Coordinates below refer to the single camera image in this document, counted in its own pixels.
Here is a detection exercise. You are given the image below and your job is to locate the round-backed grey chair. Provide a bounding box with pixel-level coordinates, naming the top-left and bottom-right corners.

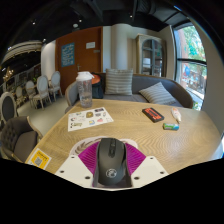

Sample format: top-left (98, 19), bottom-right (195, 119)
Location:
top-left (0, 91), bottom-right (20, 123)

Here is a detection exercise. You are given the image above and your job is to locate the slanted striped cushion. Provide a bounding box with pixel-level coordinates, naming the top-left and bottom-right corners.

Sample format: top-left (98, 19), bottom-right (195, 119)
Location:
top-left (138, 81), bottom-right (178, 106)

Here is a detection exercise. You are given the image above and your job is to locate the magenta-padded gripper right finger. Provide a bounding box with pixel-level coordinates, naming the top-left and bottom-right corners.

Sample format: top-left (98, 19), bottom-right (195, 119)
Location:
top-left (124, 142), bottom-right (170, 188)

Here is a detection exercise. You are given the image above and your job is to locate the blue poster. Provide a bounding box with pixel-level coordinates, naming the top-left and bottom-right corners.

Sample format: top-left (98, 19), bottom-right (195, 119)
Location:
top-left (60, 42), bottom-right (76, 68)

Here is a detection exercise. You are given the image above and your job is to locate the black-framed window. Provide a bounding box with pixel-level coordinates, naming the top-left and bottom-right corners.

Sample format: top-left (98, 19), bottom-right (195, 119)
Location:
top-left (173, 23), bottom-right (208, 111)

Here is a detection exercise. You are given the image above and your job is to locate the grey sofa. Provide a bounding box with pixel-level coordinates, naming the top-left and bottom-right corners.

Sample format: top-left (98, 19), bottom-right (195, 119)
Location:
top-left (64, 72), bottom-right (194, 114)

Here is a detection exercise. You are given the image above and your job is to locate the small white pink object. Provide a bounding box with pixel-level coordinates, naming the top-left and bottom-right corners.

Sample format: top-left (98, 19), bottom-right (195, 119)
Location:
top-left (171, 106), bottom-right (183, 124)

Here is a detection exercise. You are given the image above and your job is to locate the white sticker sheet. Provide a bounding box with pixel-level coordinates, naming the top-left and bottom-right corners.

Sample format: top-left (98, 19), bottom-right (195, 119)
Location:
top-left (67, 106), bottom-right (115, 132)

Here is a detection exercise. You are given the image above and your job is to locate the upright striped cushion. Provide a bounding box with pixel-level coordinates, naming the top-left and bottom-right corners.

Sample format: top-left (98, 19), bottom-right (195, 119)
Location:
top-left (104, 68), bottom-right (134, 96)

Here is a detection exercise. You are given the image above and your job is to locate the clear bottle with white lid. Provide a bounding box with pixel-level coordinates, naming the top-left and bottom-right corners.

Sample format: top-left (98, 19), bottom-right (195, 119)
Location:
top-left (75, 71), bottom-right (95, 109)

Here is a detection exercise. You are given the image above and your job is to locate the group of white chairs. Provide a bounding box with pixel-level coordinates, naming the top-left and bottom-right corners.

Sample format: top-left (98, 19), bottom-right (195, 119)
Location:
top-left (14, 70), bottom-right (63, 109)

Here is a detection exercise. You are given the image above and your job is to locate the black and orange bag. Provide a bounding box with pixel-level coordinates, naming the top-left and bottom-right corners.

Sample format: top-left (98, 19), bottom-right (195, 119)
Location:
top-left (90, 73), bottom-right (105, 100)

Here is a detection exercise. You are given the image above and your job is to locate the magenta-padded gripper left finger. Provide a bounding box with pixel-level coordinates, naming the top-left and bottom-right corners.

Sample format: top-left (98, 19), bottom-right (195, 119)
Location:
top-left (54, 141), bottom-right (100, 188)

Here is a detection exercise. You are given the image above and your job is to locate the yellow square sticker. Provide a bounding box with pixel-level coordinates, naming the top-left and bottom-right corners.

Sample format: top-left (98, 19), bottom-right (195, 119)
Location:
top-left (26, 147), bottom-right (53, 170)

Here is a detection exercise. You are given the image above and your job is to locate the black computer mouse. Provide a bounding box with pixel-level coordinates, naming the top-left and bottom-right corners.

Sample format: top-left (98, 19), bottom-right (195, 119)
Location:
top-left (95, 137), bottom-right (129, 187)

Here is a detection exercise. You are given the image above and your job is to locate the brown wooden door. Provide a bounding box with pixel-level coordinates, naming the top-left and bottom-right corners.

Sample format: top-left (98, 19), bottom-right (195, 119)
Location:
top-left (54, 26), bottom-right (104, 96)

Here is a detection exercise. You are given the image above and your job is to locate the grey arched glass cabinet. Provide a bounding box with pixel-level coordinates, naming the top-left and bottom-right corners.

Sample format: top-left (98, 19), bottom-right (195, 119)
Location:
top-left (134, 33), bottom-right (167, 78)

